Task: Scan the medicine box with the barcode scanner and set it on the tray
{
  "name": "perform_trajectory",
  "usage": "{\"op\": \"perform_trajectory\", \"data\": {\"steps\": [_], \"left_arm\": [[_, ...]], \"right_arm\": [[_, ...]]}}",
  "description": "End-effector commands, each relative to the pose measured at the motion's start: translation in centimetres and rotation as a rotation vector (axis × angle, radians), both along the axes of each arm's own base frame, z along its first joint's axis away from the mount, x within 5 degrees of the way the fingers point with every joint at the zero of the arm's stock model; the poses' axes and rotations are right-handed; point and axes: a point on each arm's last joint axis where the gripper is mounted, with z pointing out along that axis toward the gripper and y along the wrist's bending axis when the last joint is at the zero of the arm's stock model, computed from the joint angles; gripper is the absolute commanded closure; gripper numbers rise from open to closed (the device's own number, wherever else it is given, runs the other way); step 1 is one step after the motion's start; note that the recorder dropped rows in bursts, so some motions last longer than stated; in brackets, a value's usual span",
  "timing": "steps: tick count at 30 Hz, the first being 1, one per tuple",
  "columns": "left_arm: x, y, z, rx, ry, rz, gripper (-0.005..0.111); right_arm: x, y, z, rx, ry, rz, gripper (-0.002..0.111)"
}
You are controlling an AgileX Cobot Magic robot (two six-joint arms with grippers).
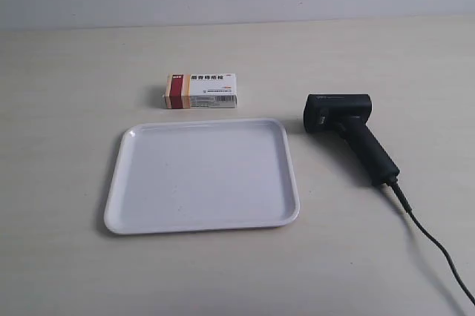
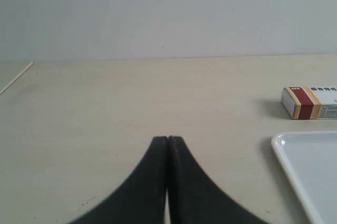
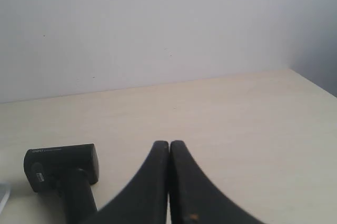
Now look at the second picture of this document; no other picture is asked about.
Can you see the white plastic tray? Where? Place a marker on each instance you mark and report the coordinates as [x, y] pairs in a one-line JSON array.
[[308, 159]]

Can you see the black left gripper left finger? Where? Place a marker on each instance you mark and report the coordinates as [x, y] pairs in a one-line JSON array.
[[141, 197]]

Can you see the white red medicine box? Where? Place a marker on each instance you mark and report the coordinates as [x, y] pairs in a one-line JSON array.
[[306, 103]]

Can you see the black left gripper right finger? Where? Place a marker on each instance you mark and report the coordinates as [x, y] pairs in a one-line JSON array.
[[195, 198]]

